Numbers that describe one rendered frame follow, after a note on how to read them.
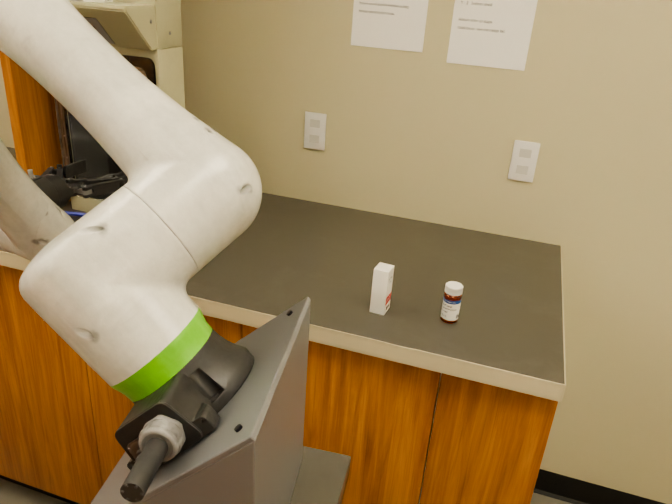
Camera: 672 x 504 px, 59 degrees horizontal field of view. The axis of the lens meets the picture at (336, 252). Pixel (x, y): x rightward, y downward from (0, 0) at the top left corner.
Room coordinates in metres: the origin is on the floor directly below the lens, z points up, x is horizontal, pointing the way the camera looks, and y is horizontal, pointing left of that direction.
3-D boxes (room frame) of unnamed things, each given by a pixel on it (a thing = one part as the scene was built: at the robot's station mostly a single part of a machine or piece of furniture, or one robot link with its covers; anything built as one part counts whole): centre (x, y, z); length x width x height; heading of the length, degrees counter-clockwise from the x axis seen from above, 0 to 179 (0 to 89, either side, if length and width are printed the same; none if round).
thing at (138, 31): (1.49, 0.63, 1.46); 0.32 x 0.11 x 0.10; 73
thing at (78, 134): (1.54, 0.62, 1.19); 0.30 x 0.01 x 0.40; 73
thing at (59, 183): (1.21, 0.61, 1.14); 0.09 x 0.08 x 0.07; 164
